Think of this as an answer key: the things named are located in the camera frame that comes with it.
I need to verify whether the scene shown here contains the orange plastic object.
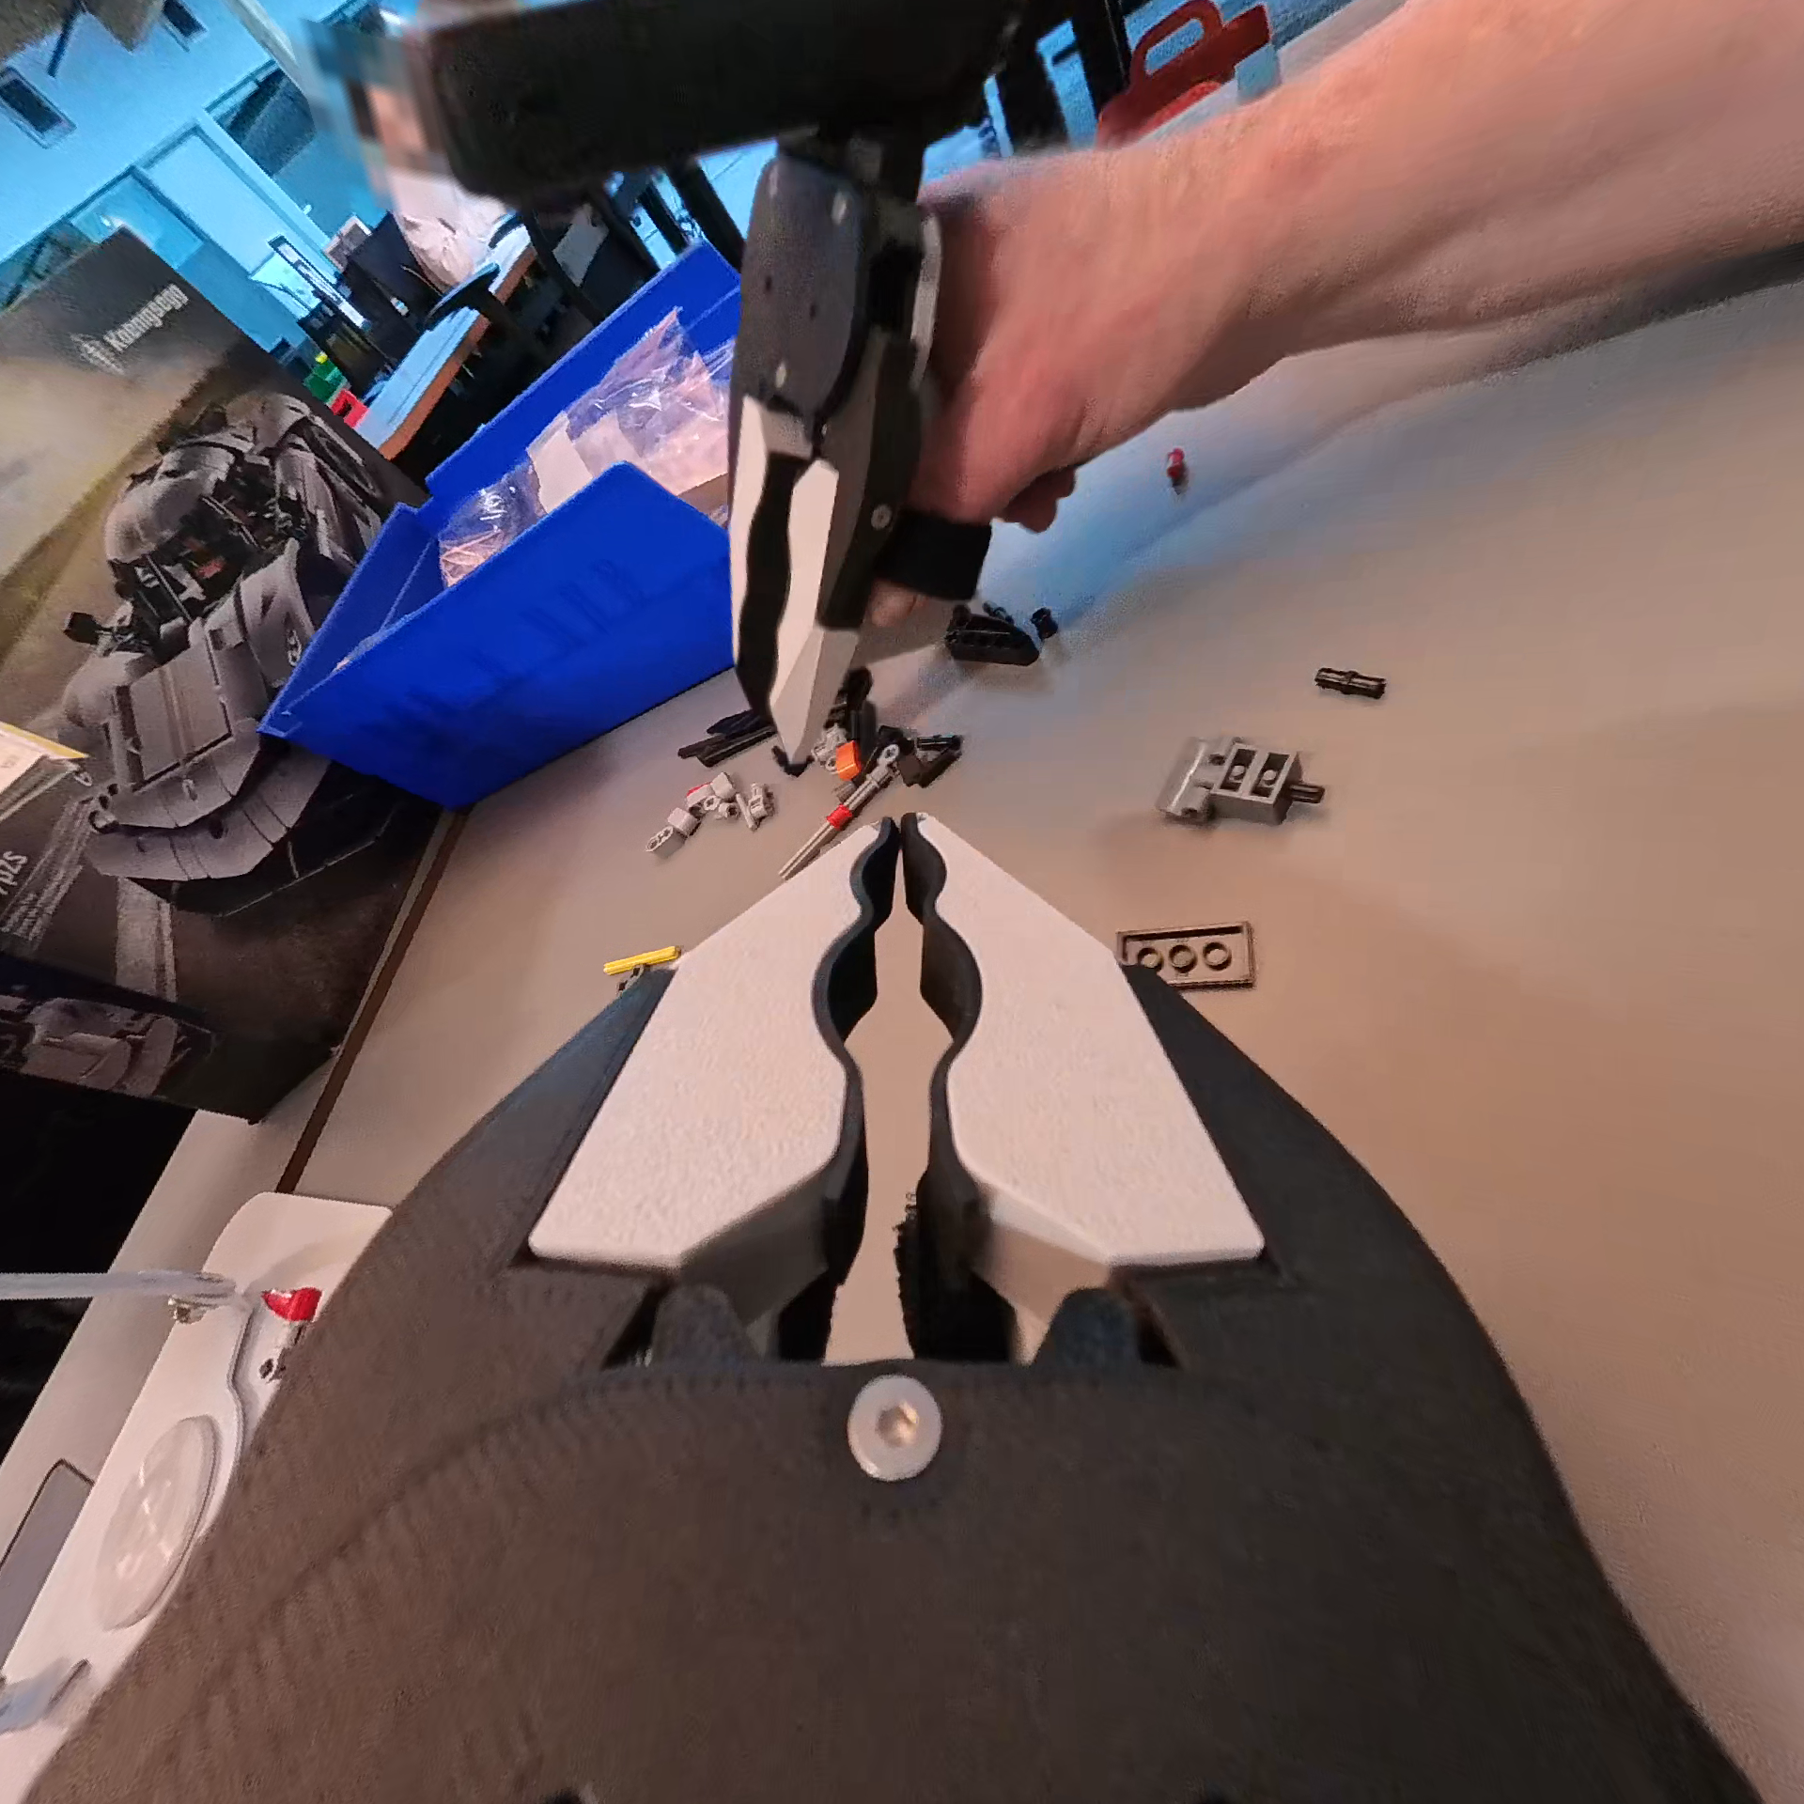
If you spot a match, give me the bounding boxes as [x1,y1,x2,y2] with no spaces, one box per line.
[1099,0,1272,144]

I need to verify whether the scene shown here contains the cluster of light grey connectors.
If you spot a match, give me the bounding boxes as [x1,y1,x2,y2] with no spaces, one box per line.
[647,772,777,856]

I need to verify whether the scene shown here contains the person's right hand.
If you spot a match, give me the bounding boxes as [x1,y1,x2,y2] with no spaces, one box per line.
[908,132,1301,536]

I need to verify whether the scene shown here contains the pile of black lego pieces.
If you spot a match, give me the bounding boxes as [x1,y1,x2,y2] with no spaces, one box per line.
[679,674,966,789]

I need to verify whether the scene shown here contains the grey lego block assembly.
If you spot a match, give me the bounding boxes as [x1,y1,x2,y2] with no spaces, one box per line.
[1158,737,1305,826]

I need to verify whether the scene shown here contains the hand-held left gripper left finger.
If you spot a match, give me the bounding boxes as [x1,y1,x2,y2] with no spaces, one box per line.
[527,817,904,1361]

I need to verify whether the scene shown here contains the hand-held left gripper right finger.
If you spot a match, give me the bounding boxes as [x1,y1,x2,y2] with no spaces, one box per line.
[900,809,1272,1361]

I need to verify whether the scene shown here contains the blue plastic bin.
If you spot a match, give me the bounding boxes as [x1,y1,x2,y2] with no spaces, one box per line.
[261,242,750,808]

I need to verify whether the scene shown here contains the cluster of black lego beams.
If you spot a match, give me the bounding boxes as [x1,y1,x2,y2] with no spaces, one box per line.
[941,602,1060,667]

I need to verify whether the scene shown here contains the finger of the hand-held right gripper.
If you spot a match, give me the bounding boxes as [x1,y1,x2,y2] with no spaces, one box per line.
[770,461,866,767]
[727,396,823,737]

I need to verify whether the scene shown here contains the long grey lego axle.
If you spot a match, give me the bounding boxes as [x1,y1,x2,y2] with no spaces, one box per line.
[780,743,904,882]

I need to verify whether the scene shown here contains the dark printed lego box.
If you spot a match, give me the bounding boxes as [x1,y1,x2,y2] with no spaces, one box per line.
[0,226,467,1121]

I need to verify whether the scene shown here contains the black lego plate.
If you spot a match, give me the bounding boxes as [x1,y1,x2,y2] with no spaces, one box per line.
[1116,922,1257,988]

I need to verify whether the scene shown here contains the person's right forearm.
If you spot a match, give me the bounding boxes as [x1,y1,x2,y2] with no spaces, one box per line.
[1199,0,1804,410]

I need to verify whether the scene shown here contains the white book stand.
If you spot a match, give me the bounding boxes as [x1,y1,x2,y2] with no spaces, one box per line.
[0,1190,393,1749]

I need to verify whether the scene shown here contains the clear plastic bags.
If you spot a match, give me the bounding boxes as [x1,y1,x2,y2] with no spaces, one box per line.
[437,308,735,586]

